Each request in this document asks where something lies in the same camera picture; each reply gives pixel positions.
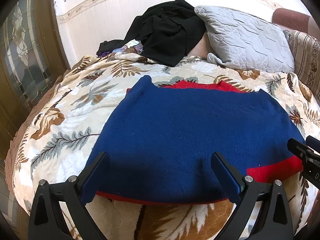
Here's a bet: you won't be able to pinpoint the red and navy boys sweater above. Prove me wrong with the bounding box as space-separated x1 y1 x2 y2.
87 76 304 204

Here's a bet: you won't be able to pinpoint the small dark purple clothes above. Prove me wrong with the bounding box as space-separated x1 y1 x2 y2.
96 39 143 57

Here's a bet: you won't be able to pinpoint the leaf pattern beige blanket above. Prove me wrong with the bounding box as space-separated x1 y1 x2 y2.
5 54 319 239

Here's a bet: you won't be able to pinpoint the striped floral brown cushion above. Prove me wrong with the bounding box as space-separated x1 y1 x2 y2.
284 30 319 101

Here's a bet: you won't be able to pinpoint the grey quilted pillow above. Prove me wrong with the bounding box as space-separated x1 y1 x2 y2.
194 5 295 73

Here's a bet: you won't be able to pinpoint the brown and pink headboard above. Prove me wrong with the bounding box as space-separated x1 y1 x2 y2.
272 8 319 34

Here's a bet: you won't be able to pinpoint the wooden glass panel door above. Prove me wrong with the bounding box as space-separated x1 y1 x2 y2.
1 0 68 239

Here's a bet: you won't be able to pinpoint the black garment pile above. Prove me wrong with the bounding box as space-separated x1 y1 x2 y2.
124 0 206 67

